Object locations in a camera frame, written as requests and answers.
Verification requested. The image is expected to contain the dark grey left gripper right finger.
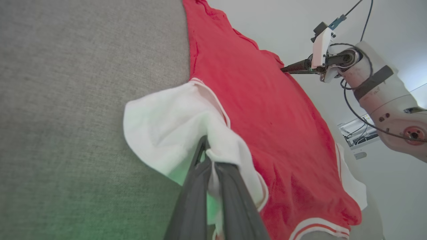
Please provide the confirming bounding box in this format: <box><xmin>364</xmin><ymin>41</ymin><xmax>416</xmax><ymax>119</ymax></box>
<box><xmin>215</xmin><ymin>162</ymin><xmax>271</xmax><ymax>240</ymax></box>

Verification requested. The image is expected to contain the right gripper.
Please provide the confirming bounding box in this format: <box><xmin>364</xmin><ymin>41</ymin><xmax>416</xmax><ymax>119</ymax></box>
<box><xmin>280</xmin><ymin>49</ymin><xmax>363</xmax><ymax>84</ymax></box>

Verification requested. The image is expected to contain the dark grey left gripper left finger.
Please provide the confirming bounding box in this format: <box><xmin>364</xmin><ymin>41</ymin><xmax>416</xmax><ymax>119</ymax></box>
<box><xmin>163</xmin><ymin>136</ymin><xmax>213</xmax><ymax>240</ymax></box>

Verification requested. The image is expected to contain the red and white shirt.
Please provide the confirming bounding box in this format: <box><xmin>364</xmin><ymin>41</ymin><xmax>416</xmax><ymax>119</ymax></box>
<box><xmin>123</xmin><ymin>0</ymin><xmax>368</xmax><ymax>240</ymax></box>

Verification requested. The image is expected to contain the white wall shelf with cables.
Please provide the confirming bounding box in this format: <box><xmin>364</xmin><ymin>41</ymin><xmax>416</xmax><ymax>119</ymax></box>
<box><xmin>338</xmin><ymin>113</ymin><xmax>381</xmax><ymax>149</ymax></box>

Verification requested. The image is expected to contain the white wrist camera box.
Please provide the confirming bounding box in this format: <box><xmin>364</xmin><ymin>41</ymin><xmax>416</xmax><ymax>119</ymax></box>
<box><xmin>311</xmin><ymin>21</ymin><xmax>337</xmax><ymax>69</ymax></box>

